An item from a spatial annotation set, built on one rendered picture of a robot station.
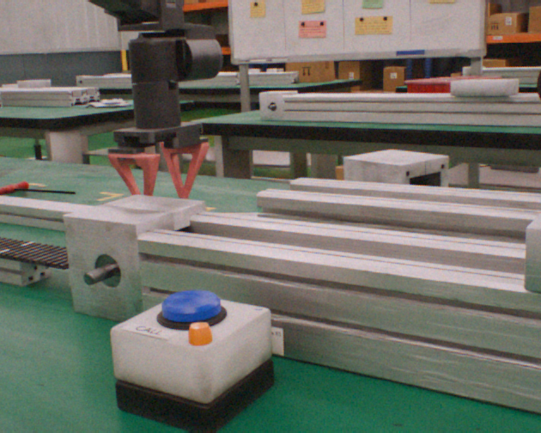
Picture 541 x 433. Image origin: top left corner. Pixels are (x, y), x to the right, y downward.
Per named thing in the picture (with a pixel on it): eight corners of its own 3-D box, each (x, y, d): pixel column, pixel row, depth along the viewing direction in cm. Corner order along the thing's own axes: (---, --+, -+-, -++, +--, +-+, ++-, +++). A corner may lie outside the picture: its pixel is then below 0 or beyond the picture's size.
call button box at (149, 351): (115, 409, 48) (106, 323, 46) (201, 355, 56) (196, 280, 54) (209, 439, 43) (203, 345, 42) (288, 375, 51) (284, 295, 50)
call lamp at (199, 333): (183, 343, 43) (182, 325, 43) (197, 334, 44) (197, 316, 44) (203, 347, 42) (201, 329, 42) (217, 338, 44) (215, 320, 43)
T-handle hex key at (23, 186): (-10, 198, 124) (-12, 188, 123) (24, 189, 131) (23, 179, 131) (58, 203, 117) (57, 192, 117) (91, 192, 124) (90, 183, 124)
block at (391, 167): (331, 230, 92) (329, 159, 89) (391, 216, 98) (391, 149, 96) (386, 245, 84) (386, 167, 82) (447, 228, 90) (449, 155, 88)
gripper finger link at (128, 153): (191, 204, 88) (185, 131, 86) (154, 216, 83) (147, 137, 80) (149, 200, 92) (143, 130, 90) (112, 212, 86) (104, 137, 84)
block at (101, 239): (53, 320, 64) (41, 221, 62) (143, 281, 74) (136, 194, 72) (126, 338, 60) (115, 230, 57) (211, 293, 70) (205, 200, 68)
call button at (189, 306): (150, 330, 47) (148, 302, 46) (187, 311, 50) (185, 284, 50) (197, 341, 45) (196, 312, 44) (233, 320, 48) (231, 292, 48)
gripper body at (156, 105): (204, 137, 90) (200, 78, 88) (152, 148, 82) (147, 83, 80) (166, 135, 93) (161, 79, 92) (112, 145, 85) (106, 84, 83)
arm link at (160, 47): (117, 33, 84) (149, 31, 80) (159, 33, 89) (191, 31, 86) (122, 91, 85) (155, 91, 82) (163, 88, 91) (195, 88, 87)
